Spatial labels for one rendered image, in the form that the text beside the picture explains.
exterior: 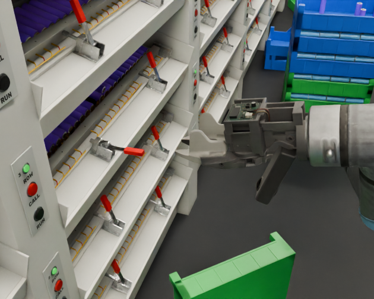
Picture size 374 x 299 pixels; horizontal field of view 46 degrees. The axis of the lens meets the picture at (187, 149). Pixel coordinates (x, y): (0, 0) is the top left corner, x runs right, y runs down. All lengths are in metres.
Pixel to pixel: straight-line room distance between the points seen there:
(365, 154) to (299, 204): 0.92
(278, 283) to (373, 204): 0.51
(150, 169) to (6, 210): 0.57
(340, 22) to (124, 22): 0.91
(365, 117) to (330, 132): 0.05
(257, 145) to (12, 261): 0.37
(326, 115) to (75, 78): 0.36
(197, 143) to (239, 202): 0.85
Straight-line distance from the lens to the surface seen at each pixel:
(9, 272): 0.66
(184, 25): 1.12
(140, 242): 1.17
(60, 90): 0.64
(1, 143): 0.53
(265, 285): 1.14
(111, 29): 0.81
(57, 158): 0.77
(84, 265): 0.89
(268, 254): 1.10
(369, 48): 1.64
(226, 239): 1.40
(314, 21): 1.58
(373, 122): 0.64
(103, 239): 0.93
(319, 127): 0.64
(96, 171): 0.79
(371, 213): 0.74
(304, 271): 1.35
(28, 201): 0.60
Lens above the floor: 1.03
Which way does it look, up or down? 36 degrees down
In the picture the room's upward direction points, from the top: straight up
